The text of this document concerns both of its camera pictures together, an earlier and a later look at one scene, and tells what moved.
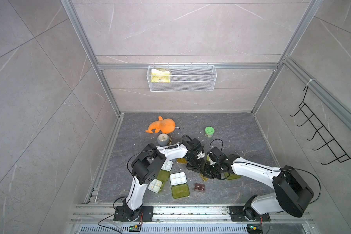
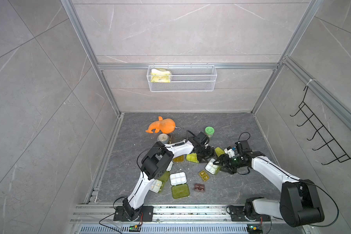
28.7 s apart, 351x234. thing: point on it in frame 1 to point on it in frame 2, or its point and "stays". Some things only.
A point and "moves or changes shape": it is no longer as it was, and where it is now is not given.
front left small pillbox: x=155 y=185 stays
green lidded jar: x=209 y=131 stays
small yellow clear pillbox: x=204 y=178 stays
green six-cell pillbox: x=232 y=176 moves or changes shape
